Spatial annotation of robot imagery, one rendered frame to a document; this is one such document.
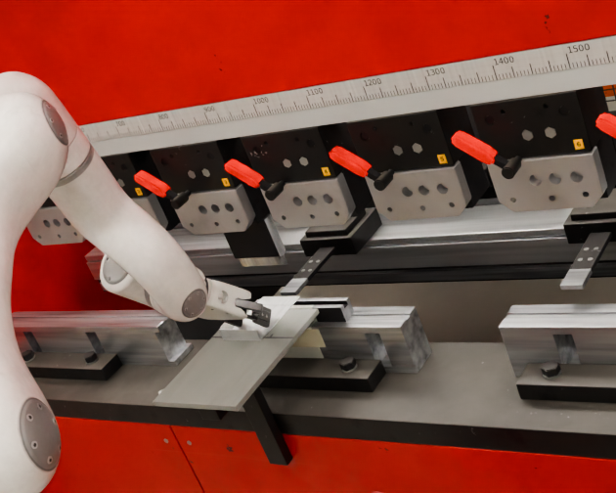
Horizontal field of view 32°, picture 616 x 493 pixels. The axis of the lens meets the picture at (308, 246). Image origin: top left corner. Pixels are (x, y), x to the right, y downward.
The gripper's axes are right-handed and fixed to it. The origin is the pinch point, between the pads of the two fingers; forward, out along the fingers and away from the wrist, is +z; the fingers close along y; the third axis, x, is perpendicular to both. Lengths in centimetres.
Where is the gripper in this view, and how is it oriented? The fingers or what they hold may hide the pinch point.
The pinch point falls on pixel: (248, 316)
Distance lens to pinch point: 183.2
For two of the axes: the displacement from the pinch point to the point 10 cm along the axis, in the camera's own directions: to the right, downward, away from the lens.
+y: -8.0, 0.4, 6.0
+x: -1.4, 9.5, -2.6
